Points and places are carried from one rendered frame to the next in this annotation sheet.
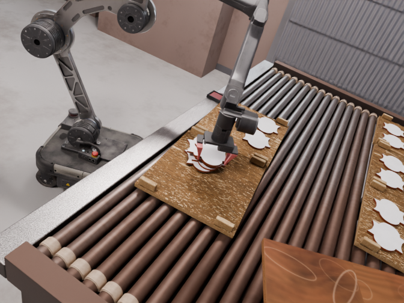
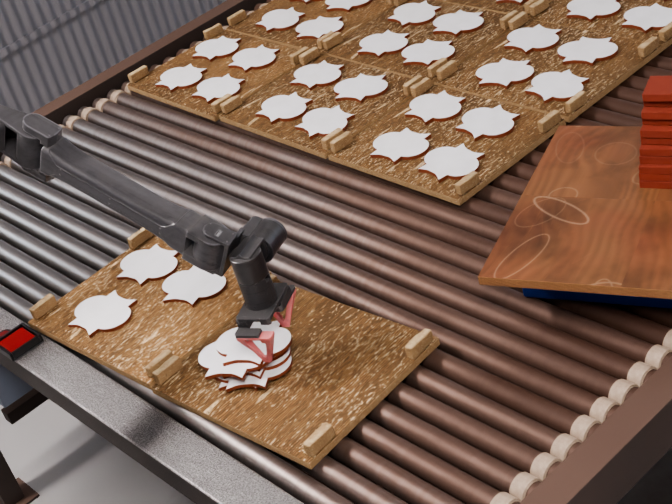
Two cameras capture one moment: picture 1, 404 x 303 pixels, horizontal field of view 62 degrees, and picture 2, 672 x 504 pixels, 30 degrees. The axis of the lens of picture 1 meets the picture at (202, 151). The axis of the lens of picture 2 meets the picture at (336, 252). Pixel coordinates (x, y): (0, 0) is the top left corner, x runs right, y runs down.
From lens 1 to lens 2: 1.46 m
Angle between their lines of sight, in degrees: 42
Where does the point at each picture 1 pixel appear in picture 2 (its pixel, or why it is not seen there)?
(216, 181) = (314, 352)
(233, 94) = (215, 230)
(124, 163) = (244, 489)
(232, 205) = (373, 334)
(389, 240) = (459, 160)
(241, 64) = (143, 199)
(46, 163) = not seen: outside the picture
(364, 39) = not seen: outside the picture
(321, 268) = (530, 226)
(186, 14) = not seen: outside the picture
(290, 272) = (537, 257)
